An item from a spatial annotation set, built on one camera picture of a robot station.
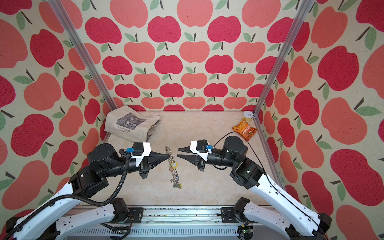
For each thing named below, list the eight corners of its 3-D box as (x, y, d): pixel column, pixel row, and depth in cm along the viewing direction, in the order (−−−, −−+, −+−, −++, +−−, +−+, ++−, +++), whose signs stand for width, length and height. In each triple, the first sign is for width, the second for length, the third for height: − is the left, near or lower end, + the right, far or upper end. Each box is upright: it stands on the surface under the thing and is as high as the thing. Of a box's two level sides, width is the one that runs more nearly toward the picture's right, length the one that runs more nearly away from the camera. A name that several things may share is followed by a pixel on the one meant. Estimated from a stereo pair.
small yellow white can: (243, 122, 115) (245, 118, 111) (241, 114, 120) (242, 110, 117) (253, 122, 115) (254, 118, 111) (250, 114, 120) (251, 110, 117)
